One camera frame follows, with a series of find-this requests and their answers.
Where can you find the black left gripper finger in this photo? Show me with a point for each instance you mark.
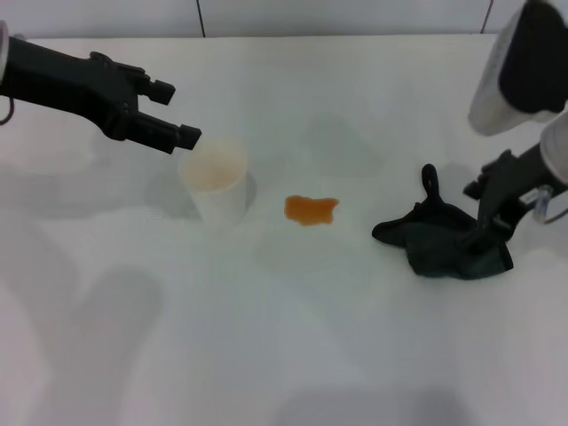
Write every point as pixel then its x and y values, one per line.
pixel 177 138
pixel 160 92

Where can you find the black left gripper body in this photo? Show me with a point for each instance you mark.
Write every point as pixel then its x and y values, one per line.
pixel 66 84

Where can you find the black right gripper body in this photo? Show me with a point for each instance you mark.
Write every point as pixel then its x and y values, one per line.
pixel 510 182

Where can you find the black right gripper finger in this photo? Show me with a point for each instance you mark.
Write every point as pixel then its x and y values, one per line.
pixel 486 233
pixel 474 188

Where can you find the dark blue rag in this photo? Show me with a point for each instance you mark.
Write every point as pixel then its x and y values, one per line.
pixel 435 231

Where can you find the white paper cup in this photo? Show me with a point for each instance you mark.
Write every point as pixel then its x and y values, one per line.
pixel 222 199

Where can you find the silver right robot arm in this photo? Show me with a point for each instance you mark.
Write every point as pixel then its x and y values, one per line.
pixel 557 146

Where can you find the brown water stain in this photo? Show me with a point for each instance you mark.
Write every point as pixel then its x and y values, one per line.
pixel 310 209

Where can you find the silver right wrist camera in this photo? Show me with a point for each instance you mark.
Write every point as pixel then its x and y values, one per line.
pixel 519 62

